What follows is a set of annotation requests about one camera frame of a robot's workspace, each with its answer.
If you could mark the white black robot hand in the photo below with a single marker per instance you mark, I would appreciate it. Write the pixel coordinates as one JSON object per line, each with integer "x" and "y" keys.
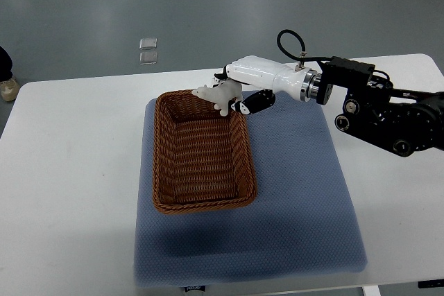
{"x": 270, "y": 77}

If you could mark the white toy bear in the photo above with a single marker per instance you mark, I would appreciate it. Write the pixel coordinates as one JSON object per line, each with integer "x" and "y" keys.
{"x": 220, "y": 95}

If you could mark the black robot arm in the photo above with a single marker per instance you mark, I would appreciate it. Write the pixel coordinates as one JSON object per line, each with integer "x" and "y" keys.
{"x": 397, "y": 120}

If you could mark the brown wicker basket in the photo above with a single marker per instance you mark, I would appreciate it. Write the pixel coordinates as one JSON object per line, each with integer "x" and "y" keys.
{"x": 202, "y": 161}

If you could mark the blue-grey padded mat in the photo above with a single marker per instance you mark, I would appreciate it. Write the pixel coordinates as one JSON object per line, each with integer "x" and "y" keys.
{"x": 302, "y": 221}

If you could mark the upper clear floor plate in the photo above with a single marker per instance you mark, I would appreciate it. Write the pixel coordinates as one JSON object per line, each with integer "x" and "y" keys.
{"x": 148, "y": 43}

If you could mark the black mat label tag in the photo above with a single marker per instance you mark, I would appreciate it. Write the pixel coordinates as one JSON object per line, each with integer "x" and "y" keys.
{"x": 194, "y": 288}

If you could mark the black table control panel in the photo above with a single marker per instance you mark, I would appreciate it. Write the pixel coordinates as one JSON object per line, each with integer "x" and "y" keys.
{"x": 436, "y": 283}

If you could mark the beige shoe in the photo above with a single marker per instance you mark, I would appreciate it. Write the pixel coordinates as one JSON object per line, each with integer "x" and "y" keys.
{"x": 9, "y": 89}

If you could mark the dark clothed person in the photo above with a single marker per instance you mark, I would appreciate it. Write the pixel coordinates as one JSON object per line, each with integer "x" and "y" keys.
{"x": 5, "y": 65}

